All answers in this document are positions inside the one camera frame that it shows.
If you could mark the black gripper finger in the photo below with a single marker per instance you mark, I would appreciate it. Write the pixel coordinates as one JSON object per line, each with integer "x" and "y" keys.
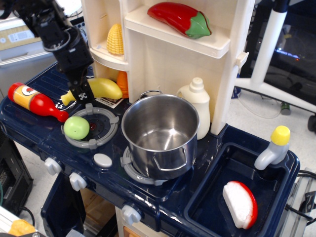
{"x": 86, "y": 91}
{"x": 76, "y": 91}

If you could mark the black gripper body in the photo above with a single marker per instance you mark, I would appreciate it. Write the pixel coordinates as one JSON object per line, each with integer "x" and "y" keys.
{"x": 74, "y": 56}

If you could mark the yellow toy banana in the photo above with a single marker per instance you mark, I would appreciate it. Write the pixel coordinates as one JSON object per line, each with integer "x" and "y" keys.
{"x": 100, "y": 87}

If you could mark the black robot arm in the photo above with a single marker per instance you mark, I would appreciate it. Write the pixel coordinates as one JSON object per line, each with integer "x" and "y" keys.
{"x": 46, "y": 20}

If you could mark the stainless steel pot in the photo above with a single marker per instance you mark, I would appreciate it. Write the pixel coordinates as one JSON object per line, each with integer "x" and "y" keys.
{"x": 161, "y": 130}

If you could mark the green toy apple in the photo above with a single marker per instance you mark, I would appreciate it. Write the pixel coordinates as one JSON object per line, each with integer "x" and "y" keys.
{"x": 76, "y": 128}

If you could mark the orange toy carrot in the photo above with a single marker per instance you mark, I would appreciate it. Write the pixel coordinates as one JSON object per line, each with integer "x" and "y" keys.
{"x": 122, "y": 82}

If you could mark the yellow toy corn cob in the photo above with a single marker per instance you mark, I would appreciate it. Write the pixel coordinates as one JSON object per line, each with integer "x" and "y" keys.
{"x": 115, "y": 40}

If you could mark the grey appliance with panel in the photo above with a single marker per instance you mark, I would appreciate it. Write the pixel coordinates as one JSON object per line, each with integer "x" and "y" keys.
{"x": 22, "y": 55}

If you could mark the cream toy kitchen shelf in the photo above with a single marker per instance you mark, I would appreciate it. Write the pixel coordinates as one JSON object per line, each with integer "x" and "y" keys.
{"x": 156, "y": 56}

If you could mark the red toy ketchup bottle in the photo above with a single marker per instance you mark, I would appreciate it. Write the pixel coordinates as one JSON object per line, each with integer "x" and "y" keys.
{"x": 34, "y": 101}

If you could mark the grey round button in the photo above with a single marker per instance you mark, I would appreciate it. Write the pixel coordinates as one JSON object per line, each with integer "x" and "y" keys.
{"x": 102, "y": 160}

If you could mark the grey left stove knob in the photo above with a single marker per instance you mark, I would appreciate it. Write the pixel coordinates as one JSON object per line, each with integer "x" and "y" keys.
{"x": 52, "y": 166}

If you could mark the grey stove knob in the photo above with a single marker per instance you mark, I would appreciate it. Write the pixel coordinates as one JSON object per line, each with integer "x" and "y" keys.
{"x": 130, "y": 215}
{"x": 52, "y": 166}
{"x": 77, "y": 182}

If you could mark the navy toy kitchen counter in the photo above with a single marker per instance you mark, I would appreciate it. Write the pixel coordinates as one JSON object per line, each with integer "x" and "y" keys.
{"x": 161, "y": 207}

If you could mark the grey middle stove knob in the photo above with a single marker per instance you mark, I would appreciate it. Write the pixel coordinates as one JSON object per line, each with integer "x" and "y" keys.
{"x": 77, "y": 182}

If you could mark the black computer case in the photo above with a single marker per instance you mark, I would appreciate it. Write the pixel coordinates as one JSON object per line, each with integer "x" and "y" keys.
{"x": 15, "y": 180}

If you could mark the cream toy detergent bottle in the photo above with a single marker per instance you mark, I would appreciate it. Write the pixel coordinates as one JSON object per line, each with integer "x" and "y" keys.
{"x": 199, "y": 98}

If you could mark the red toy chili pepper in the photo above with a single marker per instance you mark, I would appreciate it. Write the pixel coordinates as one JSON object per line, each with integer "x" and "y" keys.
{"x": 183, "y": 18}

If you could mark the grey right stove knob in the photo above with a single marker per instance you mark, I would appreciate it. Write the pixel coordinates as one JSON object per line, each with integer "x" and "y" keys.
{"x": 130, "y": 215}

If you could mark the navy toy sink basin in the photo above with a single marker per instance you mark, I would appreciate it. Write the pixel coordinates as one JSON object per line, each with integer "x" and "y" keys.
{"x": 207, "y": 213}

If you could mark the red white toy sushi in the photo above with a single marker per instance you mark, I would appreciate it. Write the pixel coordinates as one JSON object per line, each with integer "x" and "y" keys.
{"x": 241, "y": 203}

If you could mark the grey yellow toy faucet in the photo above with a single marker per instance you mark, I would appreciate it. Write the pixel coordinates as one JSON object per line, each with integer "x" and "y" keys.
{"x": 276, "y": 150}

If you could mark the white stand frame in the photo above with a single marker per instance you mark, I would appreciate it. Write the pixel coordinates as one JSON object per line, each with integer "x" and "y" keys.
{"x": 256, "y": 82}

